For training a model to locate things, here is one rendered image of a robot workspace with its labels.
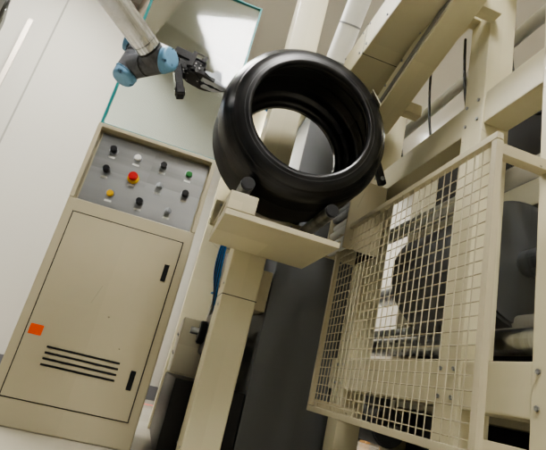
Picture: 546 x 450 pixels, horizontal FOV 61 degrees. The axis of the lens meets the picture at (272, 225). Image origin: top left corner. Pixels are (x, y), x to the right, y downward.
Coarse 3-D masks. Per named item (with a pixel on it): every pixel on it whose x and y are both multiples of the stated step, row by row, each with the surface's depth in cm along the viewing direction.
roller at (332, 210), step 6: (330, 204) 145; (324, 210) 145; (330, 210) 144; (336, 210) 145; (318, 216) 150; (324, 216) 146; (330, 216) 144; (336, 216) 145; (312, 222) 156; (318, 222) 152; (324, 222) 150; (300, 228) 168; (306, 228) 162; (312, 228) 158; (318, 228) 156
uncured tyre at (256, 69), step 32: (256, 64) 149; (288, 64) 153; (320, 64) 155; (224, 96) 148; (256, 96) 177; (288, 96) 181; (320, 96) 181; (352, 96) 170; (224, 128) 144; (320, 128) 184; (352, 128) 178; (224, 160) 150; (256, 160) 140; (352, 160) 178; (256, 192) 147; (288, 192) 142; (320, 192) 144; (352, 192) 149
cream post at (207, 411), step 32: (320, 0) 214; (320, 32) 209; (288, 128) 191; (288, 160) 187; (256, 256) 173; (224, 288) 166; (256, 288) 170; (224, 320) 163; (224, 352) 160; (224, 384) 158; (192, 416) 152; (224, 416) 155; (192, 448) 150
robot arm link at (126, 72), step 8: (128, 48) 148; (128, 56) 144; (136, 56) 142; (120, 64) 144; (128, 64) 143; (136, 64) 142; (120, 72) 144; (128, 72) 143; (136, 72) 144; (120, 80) 147; (128, 80) 145; (136, 80) 147
